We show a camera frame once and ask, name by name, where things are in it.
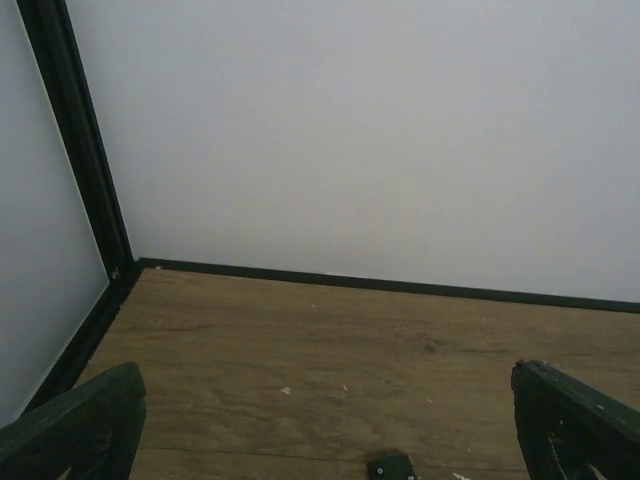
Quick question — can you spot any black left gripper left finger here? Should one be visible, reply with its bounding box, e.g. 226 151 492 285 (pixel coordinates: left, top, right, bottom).
1 362 146 479

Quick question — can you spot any black enclosure frame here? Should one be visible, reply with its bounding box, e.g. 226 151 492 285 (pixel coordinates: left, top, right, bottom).
16 1 639 413

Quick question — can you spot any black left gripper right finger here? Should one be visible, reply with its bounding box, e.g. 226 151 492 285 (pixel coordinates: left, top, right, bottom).
511 360 639 479

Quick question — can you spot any black remote control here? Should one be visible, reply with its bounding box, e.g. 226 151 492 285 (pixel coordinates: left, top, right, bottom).
367 454 417 480

